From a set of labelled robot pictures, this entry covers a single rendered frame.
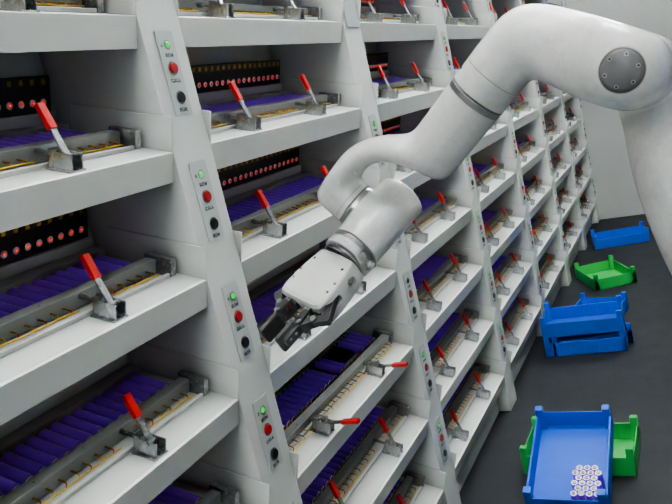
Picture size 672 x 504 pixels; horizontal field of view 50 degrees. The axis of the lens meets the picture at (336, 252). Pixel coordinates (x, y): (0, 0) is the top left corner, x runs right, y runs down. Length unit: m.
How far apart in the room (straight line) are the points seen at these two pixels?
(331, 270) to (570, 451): 1.19
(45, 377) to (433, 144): 0.62
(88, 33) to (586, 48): 0.63
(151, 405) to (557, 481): 1.28
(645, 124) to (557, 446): 1.27
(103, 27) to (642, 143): 0.73
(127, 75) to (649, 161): 0.73
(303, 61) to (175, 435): 0.98
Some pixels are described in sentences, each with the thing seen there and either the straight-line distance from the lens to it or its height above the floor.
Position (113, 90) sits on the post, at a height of 1.20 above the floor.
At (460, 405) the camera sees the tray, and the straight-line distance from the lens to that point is 2.29.
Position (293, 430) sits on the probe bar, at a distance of 1.38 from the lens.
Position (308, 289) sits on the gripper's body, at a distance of 1.13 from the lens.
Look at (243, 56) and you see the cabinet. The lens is 1.68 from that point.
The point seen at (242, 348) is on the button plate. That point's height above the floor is 0.78.
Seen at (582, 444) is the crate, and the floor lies 0.08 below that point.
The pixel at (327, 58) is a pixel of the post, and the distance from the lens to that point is 1.72.
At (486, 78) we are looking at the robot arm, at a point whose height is 1.10.
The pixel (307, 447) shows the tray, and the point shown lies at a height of 0.53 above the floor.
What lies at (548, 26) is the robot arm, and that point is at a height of 1.15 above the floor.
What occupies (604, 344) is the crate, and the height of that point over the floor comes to 0.03.
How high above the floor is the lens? 1.10
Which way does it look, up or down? 11 degrees down
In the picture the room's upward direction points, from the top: 13 degrees counter-clockwise
